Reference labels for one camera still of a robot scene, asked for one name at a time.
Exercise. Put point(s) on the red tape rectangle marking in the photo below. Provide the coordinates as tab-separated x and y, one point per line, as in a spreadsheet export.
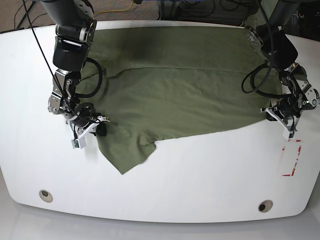
289	157

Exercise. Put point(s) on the left table cable grommet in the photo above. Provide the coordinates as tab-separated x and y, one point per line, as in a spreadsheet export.
45	196

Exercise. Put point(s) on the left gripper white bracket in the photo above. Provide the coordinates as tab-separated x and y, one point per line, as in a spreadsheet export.
285	111

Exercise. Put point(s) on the table cable grommet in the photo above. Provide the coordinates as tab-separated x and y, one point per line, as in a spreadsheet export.
45	196
265	206

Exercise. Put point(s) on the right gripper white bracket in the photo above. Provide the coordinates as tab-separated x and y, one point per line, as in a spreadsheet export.
82	126

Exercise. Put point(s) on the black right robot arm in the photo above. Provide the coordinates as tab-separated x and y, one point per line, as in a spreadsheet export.
75	29

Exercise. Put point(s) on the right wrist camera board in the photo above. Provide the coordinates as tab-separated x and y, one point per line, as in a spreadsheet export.
78	143

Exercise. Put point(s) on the right table cable grommet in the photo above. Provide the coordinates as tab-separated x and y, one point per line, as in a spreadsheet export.
265	206

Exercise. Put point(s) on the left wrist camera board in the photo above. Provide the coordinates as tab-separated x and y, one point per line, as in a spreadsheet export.
289	135

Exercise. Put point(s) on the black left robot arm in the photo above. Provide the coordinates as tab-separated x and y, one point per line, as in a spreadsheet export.
270	40

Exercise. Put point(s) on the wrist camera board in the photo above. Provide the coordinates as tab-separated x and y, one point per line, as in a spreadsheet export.
78	143
289	135

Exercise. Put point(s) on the olive green t-shirt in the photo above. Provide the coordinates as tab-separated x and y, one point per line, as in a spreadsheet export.
164	83

